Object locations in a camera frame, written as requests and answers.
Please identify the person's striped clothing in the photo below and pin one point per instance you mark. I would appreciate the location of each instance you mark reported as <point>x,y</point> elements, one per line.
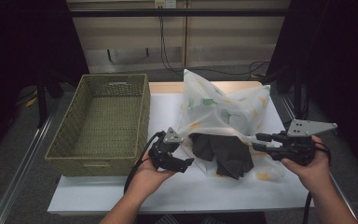
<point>164,220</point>

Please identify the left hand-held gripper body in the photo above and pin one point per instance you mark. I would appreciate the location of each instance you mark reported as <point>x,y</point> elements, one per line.
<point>164,149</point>

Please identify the white table cover sheet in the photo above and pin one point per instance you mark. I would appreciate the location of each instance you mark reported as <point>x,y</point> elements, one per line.
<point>167,193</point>

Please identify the metal floor rail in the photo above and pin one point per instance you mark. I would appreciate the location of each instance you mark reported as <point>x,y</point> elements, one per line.
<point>21,174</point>
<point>292,109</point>

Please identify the yellow floor tape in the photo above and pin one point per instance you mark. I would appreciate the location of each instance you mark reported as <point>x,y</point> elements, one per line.
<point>31,102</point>

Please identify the dark cloth garment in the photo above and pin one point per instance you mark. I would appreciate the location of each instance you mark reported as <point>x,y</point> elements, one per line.
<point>227,152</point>

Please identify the person's right hand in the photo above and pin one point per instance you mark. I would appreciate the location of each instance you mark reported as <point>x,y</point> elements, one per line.
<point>317,174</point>

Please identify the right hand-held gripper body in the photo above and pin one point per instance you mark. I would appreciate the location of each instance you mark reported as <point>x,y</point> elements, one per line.
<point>298,146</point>

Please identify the white leaf-print zipper bag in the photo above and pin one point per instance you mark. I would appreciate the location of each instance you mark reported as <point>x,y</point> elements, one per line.
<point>217,112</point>

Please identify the person's left hand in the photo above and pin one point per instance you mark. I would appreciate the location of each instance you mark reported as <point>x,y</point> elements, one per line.
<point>149,180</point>

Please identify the black curtain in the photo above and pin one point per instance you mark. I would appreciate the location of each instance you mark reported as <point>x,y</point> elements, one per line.
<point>338,62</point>
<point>18,46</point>

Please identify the white wall outlet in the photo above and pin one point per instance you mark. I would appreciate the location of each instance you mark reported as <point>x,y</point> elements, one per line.
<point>165,3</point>

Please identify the black metal stand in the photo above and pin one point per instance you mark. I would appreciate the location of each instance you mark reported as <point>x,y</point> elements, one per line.
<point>42,99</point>
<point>298,99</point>

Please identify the green woven basket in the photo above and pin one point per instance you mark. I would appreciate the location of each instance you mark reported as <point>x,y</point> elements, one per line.
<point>105,124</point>

